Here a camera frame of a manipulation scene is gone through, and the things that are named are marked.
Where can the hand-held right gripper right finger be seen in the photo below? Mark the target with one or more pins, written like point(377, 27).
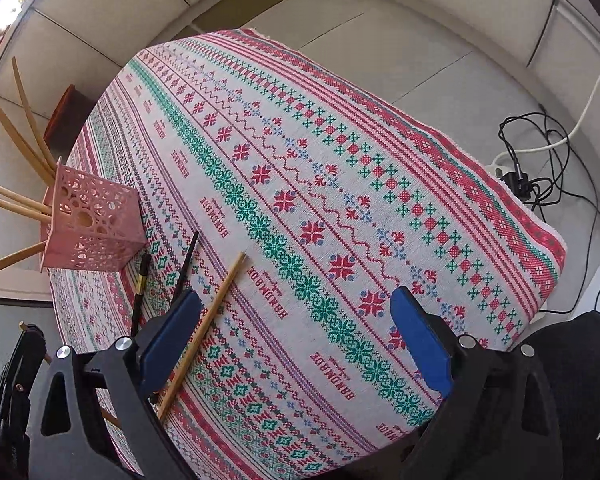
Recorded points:
point(425, 340)

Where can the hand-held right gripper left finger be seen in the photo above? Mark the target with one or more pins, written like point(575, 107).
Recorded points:
point(172, 330)

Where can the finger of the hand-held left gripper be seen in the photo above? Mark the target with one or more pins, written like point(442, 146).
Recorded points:
point(17, 375)

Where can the long bamboo chopstick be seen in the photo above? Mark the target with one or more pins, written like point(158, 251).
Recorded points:
point(215, 305)

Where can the black chopstick with gold band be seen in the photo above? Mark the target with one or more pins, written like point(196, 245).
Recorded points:
point(185, 265)
point(141, 285)

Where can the pink perforated utensil holder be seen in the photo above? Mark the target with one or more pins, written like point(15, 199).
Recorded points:
point(95, 220)

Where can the bundle of bamboo chopsticks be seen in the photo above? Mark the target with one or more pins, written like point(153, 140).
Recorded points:
point(15, 206)

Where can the patterned woven tablecloth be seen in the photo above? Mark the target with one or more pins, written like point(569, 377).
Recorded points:
point(330, 185)

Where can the black power adapter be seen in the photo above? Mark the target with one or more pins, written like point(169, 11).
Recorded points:
point(519, 182)

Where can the white power strip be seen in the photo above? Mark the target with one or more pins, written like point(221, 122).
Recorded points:
point(500, 164)

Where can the brown trash bin red bag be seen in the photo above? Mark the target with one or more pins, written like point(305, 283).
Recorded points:
point(67, 120)

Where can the olive floor mat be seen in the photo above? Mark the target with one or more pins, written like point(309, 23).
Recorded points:
point(260, 0)

